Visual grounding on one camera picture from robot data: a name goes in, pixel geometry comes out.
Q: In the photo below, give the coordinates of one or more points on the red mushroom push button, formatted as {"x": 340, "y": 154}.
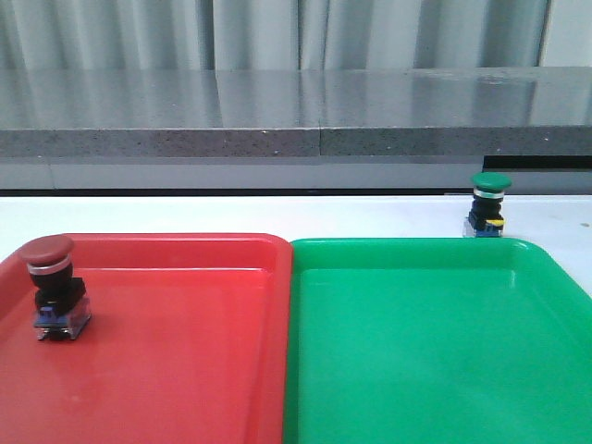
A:
{"x": 62, "y": 304}

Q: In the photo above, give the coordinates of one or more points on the grey granite counter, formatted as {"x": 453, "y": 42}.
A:
{"x": 112, "y": 131}

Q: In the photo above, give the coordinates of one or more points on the green plastic tray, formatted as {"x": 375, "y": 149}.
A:
{"x": 436, "y": 341}

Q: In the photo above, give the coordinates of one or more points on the red plastic tray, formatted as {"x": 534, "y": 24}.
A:
{"x": 187, "y": 343}

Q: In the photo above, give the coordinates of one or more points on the green mushroom push button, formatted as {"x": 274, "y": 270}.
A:
{"x": 484, "y": 219}

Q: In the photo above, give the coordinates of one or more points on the grey pleated curtain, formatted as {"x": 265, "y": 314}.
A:
{"x": 271, "y": 35}

